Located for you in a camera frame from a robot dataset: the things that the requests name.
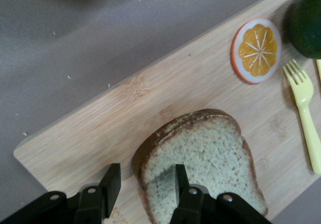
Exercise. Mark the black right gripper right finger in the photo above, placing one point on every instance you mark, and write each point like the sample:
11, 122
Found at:
181, 183

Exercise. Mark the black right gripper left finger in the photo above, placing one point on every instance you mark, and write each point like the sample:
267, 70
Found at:
110, 183

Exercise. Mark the brown bread slice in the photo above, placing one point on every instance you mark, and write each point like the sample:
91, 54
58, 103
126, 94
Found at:
200, 153

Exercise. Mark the wooden cutting board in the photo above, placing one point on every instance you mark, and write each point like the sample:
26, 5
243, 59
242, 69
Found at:
175, 70

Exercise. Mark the yellow plastic fork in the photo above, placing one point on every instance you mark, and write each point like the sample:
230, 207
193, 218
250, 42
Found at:
304, 103

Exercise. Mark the toy orange slice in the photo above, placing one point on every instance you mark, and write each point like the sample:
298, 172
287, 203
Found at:
258, 50

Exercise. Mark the yellow plastic knife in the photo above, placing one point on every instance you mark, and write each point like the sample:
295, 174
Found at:
319, 69

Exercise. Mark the green avocado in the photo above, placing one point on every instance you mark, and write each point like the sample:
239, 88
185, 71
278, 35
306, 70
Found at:
306, 20

